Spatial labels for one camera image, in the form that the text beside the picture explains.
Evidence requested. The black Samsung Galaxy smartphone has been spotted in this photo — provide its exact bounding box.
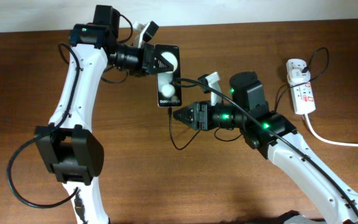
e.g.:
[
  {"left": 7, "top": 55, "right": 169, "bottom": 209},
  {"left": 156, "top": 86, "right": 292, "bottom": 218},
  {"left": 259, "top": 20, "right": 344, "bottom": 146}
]
[{"left": 155, "top": 44, "right": 182, "bottom": 107}]

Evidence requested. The black USB charging cable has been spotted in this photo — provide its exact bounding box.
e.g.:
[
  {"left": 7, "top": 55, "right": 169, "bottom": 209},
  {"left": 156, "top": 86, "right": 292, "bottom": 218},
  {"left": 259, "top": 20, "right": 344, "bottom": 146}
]
[{"left": 167, "top": 47, "right": 330, "bottom": 151}]

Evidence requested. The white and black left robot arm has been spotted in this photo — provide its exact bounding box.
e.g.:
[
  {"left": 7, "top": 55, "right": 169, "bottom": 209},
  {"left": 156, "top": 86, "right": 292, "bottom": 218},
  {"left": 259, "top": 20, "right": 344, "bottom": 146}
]
[{"left": 35, "top": 5, "right": 180, "bottom": 223}]

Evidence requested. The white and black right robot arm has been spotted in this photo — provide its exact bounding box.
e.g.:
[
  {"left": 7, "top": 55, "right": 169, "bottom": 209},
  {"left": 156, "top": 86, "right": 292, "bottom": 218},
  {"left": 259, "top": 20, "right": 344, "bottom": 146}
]
[{"left": 173, "top": 72, "right": 358, "bottom": 223}]

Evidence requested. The white USB charger plug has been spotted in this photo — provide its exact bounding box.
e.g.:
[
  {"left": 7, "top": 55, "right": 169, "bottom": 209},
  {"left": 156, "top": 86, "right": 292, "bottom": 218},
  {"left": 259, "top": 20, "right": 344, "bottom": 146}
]
[{"left": 287, "top": 68, "right": 311, "bottom": 86}]

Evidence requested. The white power strip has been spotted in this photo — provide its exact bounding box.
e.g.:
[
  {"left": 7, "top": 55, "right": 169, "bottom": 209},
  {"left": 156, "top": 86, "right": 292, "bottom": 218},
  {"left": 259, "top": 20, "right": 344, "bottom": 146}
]
[{"left": 286, "top": 58, "right": 316, "bottom": 115}]

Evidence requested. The white power strip cord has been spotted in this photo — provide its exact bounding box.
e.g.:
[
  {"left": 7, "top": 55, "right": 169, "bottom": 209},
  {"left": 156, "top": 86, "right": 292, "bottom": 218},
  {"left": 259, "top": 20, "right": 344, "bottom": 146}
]
[{"left": 301, "top": 113, "right": 358, "bottom": 149}]

